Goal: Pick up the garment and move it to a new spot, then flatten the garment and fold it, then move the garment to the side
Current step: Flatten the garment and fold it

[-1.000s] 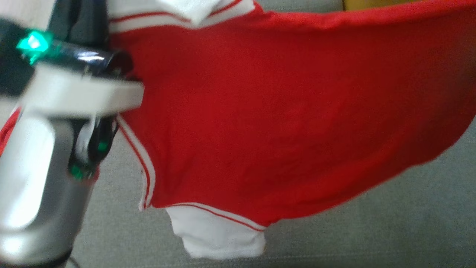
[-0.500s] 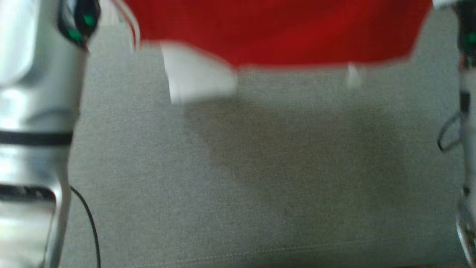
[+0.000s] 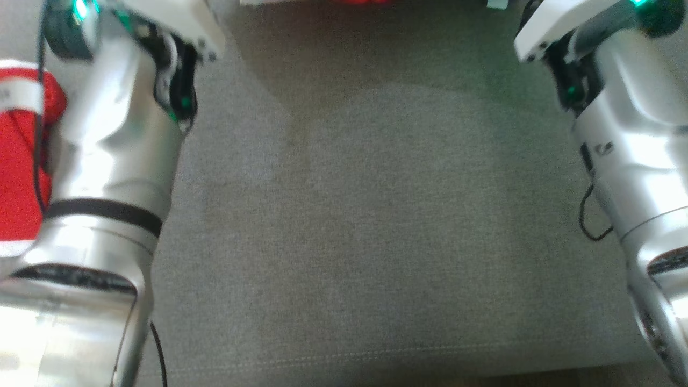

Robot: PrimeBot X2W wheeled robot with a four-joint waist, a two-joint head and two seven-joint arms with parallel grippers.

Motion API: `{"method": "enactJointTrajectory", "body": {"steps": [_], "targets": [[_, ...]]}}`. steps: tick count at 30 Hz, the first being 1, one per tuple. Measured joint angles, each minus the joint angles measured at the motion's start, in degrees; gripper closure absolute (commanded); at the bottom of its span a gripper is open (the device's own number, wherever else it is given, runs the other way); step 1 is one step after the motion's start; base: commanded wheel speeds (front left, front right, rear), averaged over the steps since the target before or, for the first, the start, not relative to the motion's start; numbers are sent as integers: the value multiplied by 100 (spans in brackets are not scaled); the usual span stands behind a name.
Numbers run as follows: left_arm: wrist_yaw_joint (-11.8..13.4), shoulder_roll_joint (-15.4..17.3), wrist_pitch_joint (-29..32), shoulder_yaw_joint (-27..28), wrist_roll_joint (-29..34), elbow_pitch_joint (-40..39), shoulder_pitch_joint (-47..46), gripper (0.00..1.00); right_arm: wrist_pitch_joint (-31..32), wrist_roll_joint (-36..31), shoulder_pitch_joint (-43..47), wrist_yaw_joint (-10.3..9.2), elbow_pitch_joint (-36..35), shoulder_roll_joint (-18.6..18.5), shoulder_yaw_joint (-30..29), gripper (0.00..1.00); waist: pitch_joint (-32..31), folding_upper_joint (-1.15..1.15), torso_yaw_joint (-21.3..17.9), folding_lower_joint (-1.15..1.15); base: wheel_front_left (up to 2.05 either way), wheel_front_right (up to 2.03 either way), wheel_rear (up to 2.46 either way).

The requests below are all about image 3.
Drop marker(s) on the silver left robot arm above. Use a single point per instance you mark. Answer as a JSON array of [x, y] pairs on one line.
[[107, 161]]

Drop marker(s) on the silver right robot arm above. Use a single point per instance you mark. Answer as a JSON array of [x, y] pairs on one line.
[[639, 140]]

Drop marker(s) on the grey sofa seat cushion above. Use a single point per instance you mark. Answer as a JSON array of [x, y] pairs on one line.
[[376, 215]]

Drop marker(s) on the right wrist black cylinder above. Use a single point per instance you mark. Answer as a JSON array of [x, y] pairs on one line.
[[661, 16]]

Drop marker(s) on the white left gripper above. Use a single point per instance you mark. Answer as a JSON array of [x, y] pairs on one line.
[[172, 21]]

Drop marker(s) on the wrist black cylinder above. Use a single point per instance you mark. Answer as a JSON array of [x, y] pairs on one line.
[[661, 16], [67, 32]]

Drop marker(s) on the left wrist black cylinder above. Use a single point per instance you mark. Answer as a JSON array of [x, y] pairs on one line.
[[67, 32]]

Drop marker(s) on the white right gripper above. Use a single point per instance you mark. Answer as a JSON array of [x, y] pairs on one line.
[[564, 21]]

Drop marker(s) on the red garment wide white band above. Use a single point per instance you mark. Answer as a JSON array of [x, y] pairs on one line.
[[19, 172]]

